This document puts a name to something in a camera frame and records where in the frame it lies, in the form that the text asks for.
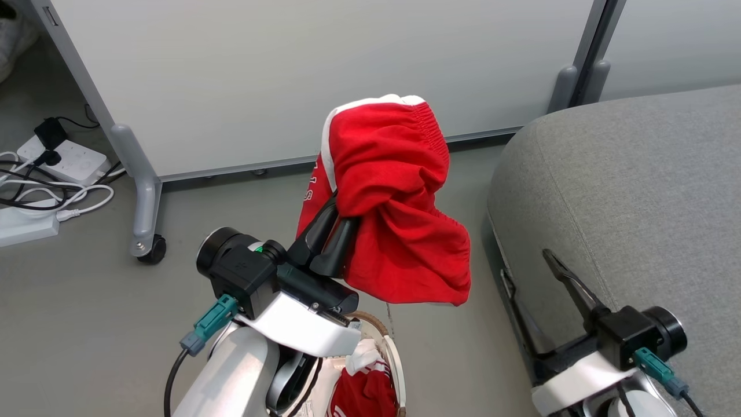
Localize large white partition panel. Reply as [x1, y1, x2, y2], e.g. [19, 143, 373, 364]
[29, 0, 608, 183]

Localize grey partition leg post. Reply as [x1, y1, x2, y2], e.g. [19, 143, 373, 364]
[110, 123, 164, 257]

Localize white power strip with sockets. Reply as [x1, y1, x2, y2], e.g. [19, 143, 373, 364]
[17, 136, 112, 186]

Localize red shorts with white trim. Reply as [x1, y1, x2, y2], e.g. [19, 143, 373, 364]
[295, 94, 472, 306]

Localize grey partition foot bracket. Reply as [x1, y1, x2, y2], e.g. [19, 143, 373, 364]
[582, 60, 612, 106]
[547, 65, 579, 114]

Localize red and white striped garment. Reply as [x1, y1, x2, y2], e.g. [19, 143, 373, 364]
[327, 339, 400, 417]

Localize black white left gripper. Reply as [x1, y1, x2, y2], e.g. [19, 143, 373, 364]
[196, 197, 362, 357]

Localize black power adapter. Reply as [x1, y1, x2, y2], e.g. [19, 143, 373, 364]
[34, 118, 69, 151]

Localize black power cable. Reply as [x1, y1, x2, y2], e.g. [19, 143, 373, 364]
[0, 165, 87, 210]

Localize white perforated laundry basket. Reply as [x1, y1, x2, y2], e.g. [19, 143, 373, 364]
[289, 311, 407, 417]

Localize white power cable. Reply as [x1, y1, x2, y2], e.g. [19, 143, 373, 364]
[0, 152, 115, 222]

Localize grey fabric sofa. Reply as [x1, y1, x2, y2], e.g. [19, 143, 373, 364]
[486, 84, 741, 417]

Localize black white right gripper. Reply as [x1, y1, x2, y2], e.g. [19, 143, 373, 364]
[501, 249, 688, 416]

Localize black caster wheel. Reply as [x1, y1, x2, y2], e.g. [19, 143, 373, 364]
[136, 234, 167, 265]

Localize plain white power strip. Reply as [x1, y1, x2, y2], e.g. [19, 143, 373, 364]
[0, 200, 61, 247]

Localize teal connector with black cable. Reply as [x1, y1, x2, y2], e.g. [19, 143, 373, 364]
[164, 294, 240, 417]
[633, 346, 706, 417]

